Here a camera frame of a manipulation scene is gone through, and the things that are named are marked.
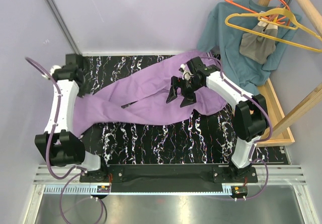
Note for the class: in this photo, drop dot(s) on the purple trousers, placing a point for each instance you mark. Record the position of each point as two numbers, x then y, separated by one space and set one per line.
141 98

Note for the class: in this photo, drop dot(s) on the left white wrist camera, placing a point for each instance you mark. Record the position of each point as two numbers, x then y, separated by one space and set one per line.
51 72

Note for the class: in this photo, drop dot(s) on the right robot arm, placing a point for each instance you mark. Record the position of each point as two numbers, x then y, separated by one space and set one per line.
250 117

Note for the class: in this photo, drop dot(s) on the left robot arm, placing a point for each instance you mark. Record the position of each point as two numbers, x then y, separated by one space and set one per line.
58 144

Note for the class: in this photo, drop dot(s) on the aluminium frame rail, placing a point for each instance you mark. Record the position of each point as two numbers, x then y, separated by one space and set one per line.
63 26

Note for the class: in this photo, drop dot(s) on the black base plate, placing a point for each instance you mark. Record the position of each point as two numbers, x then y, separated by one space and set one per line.
169 178

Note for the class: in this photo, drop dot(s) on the teal t-shirt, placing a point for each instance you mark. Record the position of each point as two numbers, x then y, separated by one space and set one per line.
225 40

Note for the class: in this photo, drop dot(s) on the grey beige cloth bag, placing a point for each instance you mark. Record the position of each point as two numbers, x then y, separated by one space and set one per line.
256 47

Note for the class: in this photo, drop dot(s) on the wooden clothes rack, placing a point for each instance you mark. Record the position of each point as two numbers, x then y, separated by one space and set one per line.
280 134

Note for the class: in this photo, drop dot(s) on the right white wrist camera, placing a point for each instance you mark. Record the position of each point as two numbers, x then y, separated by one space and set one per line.
186 74

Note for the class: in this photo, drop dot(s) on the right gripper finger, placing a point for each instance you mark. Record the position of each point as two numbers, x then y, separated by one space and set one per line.
173 93
188 100

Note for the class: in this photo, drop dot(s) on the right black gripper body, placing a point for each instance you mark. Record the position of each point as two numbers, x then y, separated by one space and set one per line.
187 87

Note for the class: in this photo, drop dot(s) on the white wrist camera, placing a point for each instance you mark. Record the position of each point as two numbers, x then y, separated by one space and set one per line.
51 72
186 74

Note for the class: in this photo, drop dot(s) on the yellow plastic hanger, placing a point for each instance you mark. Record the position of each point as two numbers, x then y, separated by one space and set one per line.
276 11

